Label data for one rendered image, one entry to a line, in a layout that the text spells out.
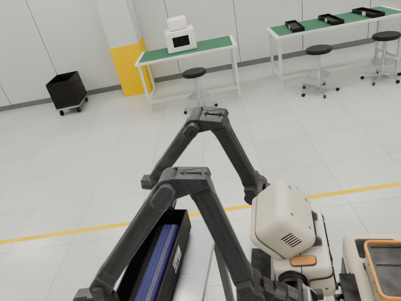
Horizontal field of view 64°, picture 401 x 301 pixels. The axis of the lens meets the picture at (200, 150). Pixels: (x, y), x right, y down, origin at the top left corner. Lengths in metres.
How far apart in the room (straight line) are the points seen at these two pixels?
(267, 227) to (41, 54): 6.44
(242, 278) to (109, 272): 0.36
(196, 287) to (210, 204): 0.63
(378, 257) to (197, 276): 0.67
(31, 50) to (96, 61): 1.22
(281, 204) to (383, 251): 0.48
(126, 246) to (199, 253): 0.62
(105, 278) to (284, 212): 0.53
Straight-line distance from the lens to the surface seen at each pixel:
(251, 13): 6.32
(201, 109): 1.09
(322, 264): 1.03
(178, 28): 4.96
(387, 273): 1.28
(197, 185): 0.75
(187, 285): 1.38
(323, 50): 4.60
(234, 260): 0.88
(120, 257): 0.92
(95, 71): 6.78
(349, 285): 1.35
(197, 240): 1.53
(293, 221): 0.96
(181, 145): 1.16
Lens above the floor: 1.88
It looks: 30 degrees down
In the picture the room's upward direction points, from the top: 12 degrees counter-clockwise
